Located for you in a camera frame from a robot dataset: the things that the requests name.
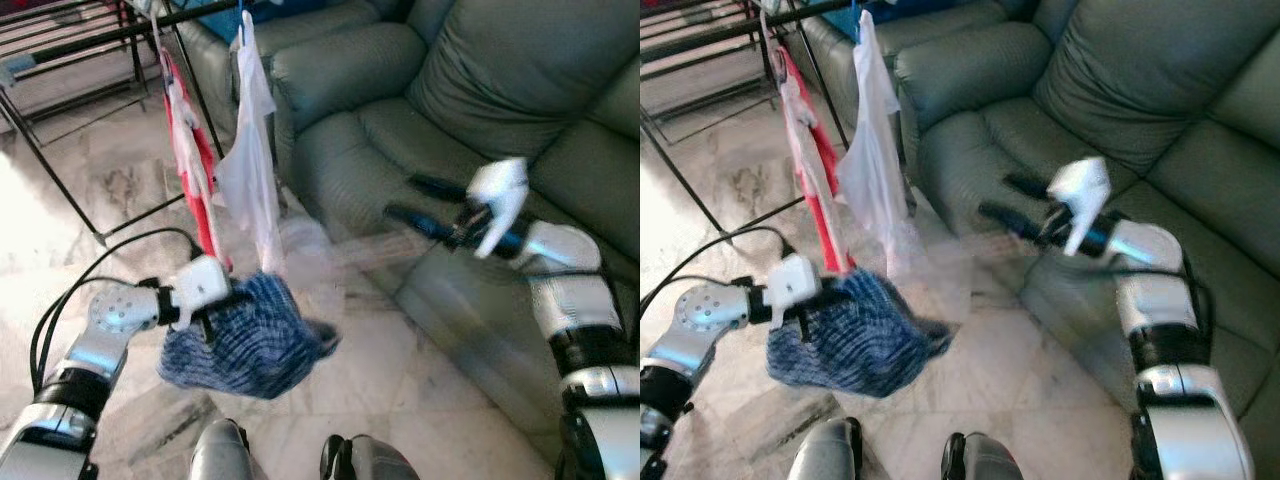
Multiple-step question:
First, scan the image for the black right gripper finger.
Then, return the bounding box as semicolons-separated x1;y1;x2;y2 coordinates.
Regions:
408;174;473;204
1002;172;1056;201
384;203;469;248
977;200;1051;244

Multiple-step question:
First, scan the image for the silver robot leg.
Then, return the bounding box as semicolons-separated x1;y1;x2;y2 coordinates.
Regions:
190;418;251;480
940;432;1026;480
320;435;421;480
790;415;866;480

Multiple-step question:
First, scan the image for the silver left robot leg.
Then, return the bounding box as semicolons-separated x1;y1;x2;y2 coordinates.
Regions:
790;415;866;480
190;418;251;480

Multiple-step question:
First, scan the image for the white garment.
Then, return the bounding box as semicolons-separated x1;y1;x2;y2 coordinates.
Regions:
835;10;916;276
215;10;286;276

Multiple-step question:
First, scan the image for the blue checked shirt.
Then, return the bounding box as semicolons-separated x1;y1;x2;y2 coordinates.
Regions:
765;268;953;399
158;270;341;401

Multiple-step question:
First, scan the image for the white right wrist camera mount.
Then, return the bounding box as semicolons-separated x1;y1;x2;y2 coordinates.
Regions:
467;158;529;259
1047;157;1111;258

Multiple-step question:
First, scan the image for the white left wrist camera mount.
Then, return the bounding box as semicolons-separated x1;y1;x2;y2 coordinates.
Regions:
172;255;233;326
765;253;823;326

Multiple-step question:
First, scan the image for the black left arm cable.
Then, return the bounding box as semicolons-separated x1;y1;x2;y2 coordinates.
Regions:
30;228;206;391
640;225;796;301

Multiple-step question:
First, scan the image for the silver right robot leg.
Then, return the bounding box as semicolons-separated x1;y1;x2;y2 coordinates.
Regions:
940;432;1026;480
320;435;421;480

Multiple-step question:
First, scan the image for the red garment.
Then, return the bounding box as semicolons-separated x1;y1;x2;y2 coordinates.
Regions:
775;45;856;273
158;45;231;271

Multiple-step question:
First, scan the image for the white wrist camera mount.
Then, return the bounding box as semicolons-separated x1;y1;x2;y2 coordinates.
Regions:
172;255;233;326
765;253;823;326
467;158;529;259
1047;157;1111;258

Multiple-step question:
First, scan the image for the black metal drying rack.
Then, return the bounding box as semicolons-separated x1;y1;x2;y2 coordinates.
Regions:
0;0;291;246
640;0;916;236

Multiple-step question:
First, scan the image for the dark green leather sofa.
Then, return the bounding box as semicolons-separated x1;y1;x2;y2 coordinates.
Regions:
800;0;1280;480
175;0;641;431

